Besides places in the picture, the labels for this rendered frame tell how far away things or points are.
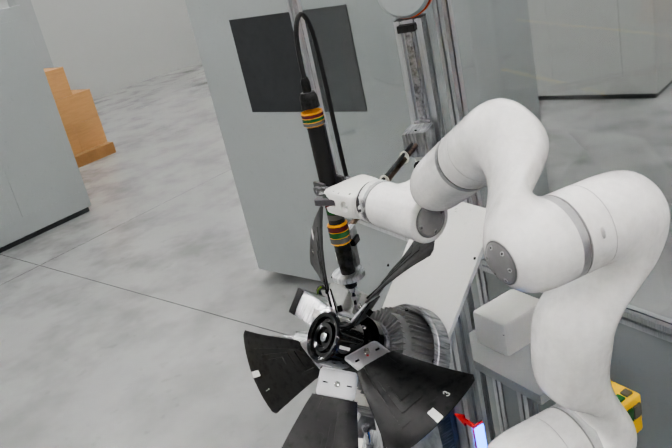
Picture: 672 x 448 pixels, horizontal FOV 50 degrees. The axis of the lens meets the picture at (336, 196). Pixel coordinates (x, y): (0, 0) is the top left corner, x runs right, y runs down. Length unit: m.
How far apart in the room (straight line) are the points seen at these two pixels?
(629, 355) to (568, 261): 1.32
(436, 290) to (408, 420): 0.46
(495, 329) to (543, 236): 1.32
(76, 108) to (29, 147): 2.54
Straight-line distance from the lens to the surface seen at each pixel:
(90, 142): 9.80
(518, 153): 0.85
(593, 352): 0.93
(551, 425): 1.08
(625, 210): 0.85
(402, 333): 1.71
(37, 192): 7.29
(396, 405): 1.50
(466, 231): 1.81
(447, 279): 1.81
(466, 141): 0.92
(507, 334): 2.08
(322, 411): 1.68
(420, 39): 2.02
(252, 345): 1.91
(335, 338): 1.61
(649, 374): 2.09
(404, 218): 1.18
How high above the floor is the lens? 2.06
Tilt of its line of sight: 20 degrees down
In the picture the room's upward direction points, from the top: 13 degrees counter-clockwise
